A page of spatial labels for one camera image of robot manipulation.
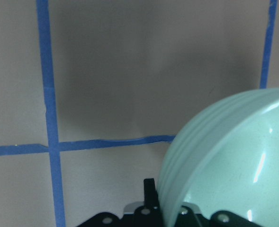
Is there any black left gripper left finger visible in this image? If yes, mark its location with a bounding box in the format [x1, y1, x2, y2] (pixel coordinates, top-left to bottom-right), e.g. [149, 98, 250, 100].
[143, 178, 163, 227]

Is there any green bowl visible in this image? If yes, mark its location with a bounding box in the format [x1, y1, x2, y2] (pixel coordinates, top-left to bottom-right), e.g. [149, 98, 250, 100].
[157, 88, 279, 227]

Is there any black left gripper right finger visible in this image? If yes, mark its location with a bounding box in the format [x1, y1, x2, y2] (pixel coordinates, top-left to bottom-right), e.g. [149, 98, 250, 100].
[177, 205, 255, 227]

